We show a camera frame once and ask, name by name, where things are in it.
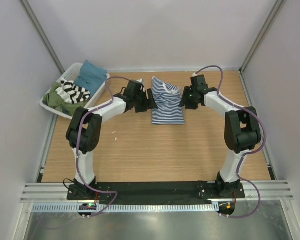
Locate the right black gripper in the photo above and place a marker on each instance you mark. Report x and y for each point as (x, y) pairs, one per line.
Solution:
(185, 101)

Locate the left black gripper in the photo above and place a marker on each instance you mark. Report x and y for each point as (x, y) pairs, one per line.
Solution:
(149, 104)

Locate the blue white striped tank top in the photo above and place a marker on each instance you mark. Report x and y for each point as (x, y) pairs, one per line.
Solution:
(167, 97)

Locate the black white striped garment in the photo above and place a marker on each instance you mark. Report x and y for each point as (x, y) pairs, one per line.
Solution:
(71, 93)

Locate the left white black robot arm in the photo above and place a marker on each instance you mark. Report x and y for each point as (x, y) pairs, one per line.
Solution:
(84, 131)

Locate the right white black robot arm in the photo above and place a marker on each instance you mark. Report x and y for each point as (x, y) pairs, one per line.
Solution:
(241, 131)

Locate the teal folded cloth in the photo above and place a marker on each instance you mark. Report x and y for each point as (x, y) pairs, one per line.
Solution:
(91, 77)

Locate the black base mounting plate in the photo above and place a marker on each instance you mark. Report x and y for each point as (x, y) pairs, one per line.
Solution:
(155, 191)

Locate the olive green garment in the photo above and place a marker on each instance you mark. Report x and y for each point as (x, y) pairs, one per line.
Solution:
(53, 101)

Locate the white slotted cable duct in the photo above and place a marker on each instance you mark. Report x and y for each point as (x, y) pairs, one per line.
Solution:
(90, 208)

